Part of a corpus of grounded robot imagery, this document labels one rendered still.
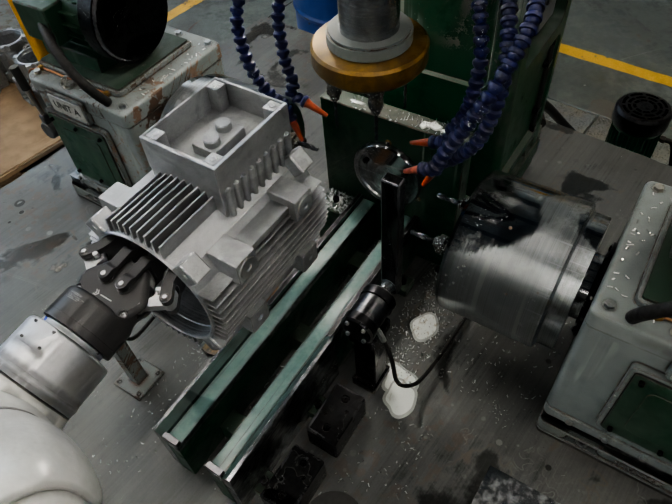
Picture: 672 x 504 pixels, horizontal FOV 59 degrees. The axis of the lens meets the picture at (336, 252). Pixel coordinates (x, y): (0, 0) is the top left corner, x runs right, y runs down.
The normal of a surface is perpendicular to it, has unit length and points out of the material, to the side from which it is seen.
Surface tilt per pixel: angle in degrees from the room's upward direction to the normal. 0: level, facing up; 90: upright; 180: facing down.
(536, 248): 28
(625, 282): 0
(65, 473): 60
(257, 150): 91
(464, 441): 0
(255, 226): 1
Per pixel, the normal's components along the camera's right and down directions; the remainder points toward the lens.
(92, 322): 0.51, -0.12
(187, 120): 0.84, 0.39
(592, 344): -0.54, 0.66
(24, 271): -0.07, -0.64
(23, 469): 0.23, -0.94
